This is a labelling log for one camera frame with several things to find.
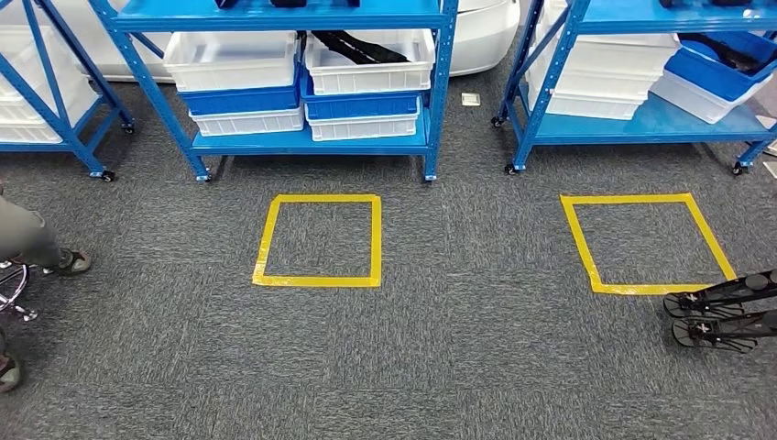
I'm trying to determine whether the large white plastic crate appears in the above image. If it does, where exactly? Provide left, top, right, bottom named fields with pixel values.
left=525, top=57, right=664, bottom=104
left=0, top=112, right=65, bottom=145
left=0, top=24, right=86, bottom=102
left=0, top=75, right=100, bottom=126
left=526, top=82, right=646, bottom=121
left=537, top=0, right=683, bottom=79

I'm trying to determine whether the blue metal shelf rack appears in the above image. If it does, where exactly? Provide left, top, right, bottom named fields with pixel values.
left=490, top=0, right=777, bottom=177
left=87, top=0, right=461, bottom=183
left=0, top=0, right=136, bottom=183

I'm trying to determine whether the black curved trim part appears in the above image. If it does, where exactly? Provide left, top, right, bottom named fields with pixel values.
left=678, top=32, right=765, bottom=75
left=311, top=30, right=410, bottom=66

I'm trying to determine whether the black plastic panel part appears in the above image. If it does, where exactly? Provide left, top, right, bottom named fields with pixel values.
left=215, top=0, right=360, bottom=8

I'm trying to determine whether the chrome base stool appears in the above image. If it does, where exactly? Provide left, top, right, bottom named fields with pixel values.
left=0, top=259, right=40, bottom=323

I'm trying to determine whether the person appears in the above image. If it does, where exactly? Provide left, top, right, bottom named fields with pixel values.
left=0, top=181, right=93, bottom=395

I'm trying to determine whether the yellow floor tape square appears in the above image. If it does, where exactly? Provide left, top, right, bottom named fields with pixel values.
left=251, top=193, right=383, bottom=289
left=559, top=192, right=739, bottom=297

